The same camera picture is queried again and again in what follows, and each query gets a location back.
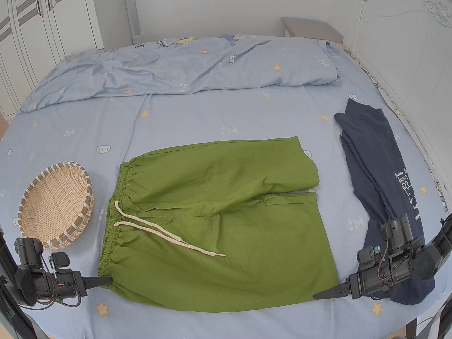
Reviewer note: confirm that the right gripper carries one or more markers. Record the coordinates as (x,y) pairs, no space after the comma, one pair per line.
(374,279)

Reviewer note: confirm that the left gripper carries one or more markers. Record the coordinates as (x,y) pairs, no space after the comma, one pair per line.
(65,284)

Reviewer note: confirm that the green shorts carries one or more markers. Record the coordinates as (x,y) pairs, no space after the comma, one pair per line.
(219,224)

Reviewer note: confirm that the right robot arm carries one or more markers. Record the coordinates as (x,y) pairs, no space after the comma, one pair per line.
(397,231)

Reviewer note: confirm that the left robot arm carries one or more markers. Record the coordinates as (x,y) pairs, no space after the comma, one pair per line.
(28,253)

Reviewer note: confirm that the round woven basket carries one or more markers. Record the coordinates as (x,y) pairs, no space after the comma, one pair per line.
(53,207)

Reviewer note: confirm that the bed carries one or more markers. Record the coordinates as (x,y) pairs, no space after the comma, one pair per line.
(212,118)

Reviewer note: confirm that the dark blue T-shirt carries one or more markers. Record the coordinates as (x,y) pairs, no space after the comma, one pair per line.
(374,161)

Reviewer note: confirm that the pale blue quilt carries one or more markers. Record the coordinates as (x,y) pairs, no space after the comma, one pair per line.
(176,69)

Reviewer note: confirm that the grey bedside table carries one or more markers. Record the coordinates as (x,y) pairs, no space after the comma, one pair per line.
(307,27)

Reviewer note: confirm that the white wardrobe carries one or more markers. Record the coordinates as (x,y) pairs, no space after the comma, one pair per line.
(53,19)

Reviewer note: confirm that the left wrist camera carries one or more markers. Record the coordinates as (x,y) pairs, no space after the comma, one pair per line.
(60,261)

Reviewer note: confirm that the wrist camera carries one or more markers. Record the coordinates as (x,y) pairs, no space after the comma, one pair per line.
(366,256)
(60,261)

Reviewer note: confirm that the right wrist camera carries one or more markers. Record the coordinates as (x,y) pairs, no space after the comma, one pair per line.
(366,256)

